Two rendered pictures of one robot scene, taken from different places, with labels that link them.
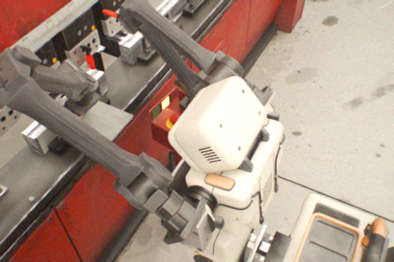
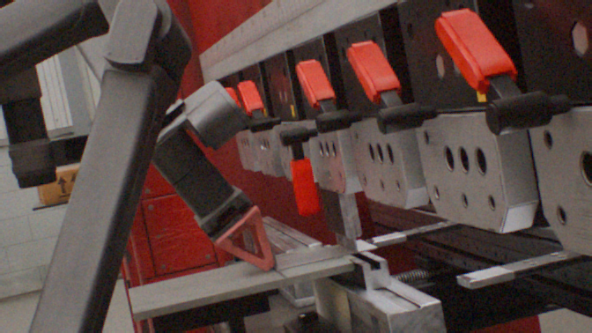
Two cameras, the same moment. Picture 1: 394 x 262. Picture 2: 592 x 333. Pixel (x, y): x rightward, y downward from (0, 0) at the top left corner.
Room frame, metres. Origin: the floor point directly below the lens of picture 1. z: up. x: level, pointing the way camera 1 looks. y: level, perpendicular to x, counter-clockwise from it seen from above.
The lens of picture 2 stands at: (1.99, -0.34, 1.21)
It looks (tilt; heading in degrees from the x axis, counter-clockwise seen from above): 4 degrees down; 139
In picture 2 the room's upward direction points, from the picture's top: 11 degrees counter-clockwise
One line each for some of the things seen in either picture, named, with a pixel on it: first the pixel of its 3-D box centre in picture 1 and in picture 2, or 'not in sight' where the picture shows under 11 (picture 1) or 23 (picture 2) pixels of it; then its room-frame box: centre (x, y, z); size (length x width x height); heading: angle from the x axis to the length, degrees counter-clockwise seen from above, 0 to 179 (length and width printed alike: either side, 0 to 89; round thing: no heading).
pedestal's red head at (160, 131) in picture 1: (180, 120); not in sight; (1.21, 0.07, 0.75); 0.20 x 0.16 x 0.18; 143
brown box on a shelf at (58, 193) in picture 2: not in sight; (66, 184); (-1.30, 1.37, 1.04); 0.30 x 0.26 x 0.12; 152
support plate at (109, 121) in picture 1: (87, 119); (235, 279); (0.99, 0.38, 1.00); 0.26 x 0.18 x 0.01; 60
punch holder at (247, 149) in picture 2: not in sight; (263, 117); (0.70, 0.71, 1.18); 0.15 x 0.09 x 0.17; 150
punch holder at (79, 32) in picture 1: (73, 35); (354, 109); (1.22, 0.42, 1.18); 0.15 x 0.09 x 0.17; 150
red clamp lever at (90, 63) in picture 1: (88, 57); (306, 171); (1.17, 0.37, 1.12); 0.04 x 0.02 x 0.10; 60
